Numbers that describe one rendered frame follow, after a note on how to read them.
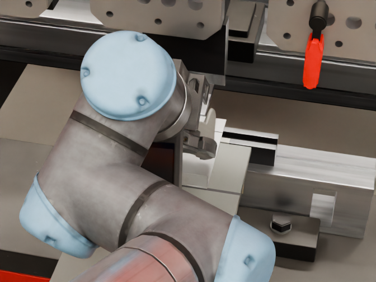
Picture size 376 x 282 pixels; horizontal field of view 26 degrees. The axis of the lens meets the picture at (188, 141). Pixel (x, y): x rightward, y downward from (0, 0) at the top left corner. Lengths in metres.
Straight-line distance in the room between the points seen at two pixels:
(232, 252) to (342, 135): 2.00
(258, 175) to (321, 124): 1.58
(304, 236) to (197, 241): 0.47
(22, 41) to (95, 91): 0.70
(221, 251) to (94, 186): 0.12
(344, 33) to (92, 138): 0.33
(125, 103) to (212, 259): 0.15
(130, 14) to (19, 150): 0.39
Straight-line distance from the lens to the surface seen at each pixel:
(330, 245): 1.11
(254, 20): 1.23
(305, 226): 1.08
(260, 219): 1.08
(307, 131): 2.60
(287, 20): 0.89
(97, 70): 0.67
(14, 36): 1.36
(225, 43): 0.96
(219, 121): 1.07
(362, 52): 0.90
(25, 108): 2.71
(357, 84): 1.27
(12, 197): 1.18
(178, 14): 0.91
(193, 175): 0.97
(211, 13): 0.90
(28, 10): 0.97
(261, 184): 1.07
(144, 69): 0.66
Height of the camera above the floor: 1.70
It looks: 42 degrees down
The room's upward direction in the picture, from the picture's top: straight up
